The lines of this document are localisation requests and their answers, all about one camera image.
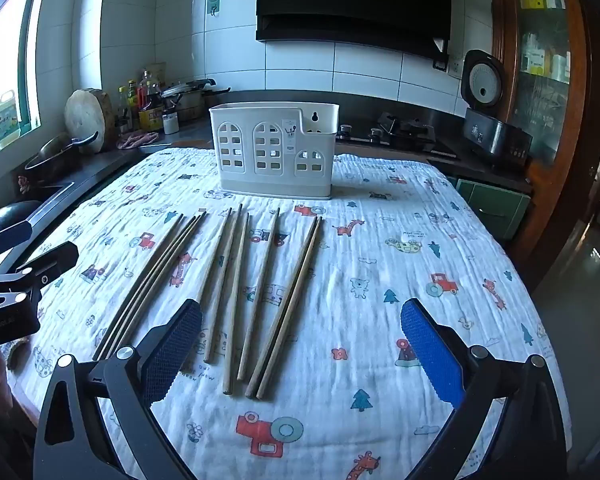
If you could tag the black gas stove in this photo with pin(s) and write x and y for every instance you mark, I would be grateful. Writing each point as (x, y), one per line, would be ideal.
(405, 135)

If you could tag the white and green box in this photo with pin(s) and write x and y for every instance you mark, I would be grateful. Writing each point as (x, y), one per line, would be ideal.
(532, 57)

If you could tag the green cabinet door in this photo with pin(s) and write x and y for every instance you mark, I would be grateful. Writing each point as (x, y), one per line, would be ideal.
(490, 205)

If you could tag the wooden chopstick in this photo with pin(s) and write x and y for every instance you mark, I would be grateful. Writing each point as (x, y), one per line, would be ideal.
(152, 260)
(166, 260)
(212, 260)
(172, 260)
(178, 259)
(282, 310)
(261, 285)
(239, 285)
(292, 310)
(224, 285)

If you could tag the black rice cooker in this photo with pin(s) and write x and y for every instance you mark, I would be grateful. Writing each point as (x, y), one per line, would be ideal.
(495, 140)

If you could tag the black range hood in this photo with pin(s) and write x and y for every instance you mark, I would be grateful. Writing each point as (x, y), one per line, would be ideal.
(355, 0)

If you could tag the round wooden cutting board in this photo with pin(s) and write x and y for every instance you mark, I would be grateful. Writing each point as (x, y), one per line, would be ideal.
(87, 115)

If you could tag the steel sink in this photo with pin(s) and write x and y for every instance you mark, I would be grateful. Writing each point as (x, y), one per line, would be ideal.
(47, 195)

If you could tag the large cooking oil bottle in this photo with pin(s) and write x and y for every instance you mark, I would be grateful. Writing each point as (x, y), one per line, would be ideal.
(150, 105)

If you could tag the white cartoon printed cloth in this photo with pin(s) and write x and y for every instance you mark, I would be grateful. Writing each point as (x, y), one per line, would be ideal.
(380, 240)

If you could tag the steel pressure cooker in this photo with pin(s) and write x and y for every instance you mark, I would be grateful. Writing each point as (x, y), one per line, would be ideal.
(187, 102)

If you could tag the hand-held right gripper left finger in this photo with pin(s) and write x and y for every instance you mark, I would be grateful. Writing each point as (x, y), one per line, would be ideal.
(175, 345)

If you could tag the small yellow green bottle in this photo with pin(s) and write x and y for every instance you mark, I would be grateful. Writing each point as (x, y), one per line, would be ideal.
(125, 107)

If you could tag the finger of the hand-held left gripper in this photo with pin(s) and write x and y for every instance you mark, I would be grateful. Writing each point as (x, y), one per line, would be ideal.
(50, 261)
(10, 239)

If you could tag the wooden glass door cabinet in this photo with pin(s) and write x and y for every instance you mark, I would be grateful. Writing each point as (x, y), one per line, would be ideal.
(505, 35)

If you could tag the metal pan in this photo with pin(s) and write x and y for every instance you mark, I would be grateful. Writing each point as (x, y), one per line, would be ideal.
(55, 157)

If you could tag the green wall hook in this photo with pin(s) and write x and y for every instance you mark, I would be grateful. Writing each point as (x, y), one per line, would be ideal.
(213, 2)

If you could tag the wall socket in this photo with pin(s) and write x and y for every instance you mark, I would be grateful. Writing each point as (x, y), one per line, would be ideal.
(455, 67)

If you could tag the white plastic utensil holder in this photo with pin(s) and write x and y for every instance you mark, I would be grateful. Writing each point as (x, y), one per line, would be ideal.
(275, 185)

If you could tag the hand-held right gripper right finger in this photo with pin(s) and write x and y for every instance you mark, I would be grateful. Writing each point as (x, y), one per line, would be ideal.
(430, 350)

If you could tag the small white jar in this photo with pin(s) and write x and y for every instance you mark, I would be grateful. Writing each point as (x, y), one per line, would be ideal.
(170, 122)

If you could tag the detergent jug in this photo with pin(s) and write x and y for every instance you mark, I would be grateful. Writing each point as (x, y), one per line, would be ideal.
(6, 117)

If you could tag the window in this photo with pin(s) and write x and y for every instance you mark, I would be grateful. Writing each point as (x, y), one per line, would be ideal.
(0, 35)

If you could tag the pink cloth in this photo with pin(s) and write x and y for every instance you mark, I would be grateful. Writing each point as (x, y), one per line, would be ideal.
(137, 140)

